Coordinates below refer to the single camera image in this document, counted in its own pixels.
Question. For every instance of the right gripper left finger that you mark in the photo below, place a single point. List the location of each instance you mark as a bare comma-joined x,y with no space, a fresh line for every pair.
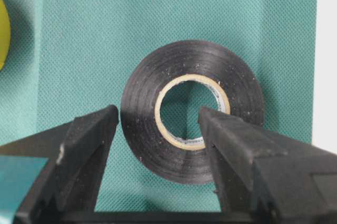
56,170

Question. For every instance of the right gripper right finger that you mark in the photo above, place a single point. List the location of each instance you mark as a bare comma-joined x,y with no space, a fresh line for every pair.
275,178

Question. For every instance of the black tape roll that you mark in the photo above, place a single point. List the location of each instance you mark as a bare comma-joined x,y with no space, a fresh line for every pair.
231,81

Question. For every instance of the white plastic tray case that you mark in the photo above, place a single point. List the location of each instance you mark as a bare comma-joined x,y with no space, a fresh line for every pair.
324,110

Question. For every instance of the yellow tape roll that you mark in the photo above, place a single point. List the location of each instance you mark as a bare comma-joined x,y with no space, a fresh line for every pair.
5,35

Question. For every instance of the green table cloth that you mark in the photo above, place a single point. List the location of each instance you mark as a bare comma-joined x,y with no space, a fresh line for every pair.
69,58

